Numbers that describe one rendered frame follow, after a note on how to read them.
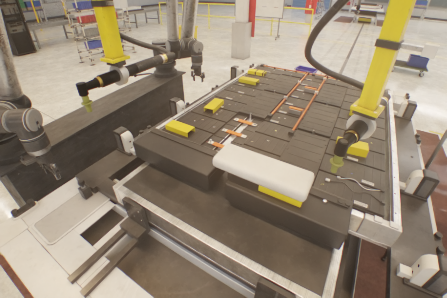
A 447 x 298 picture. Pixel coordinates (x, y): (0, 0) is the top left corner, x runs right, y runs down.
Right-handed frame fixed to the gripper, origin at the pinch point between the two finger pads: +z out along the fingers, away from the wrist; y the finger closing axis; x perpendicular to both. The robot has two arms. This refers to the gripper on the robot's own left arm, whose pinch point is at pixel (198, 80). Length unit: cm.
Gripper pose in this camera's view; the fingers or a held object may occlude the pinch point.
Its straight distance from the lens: 236.9
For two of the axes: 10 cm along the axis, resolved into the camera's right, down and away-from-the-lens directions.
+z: 0.0, 8.4, 5.4
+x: -4.3, 4.9, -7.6
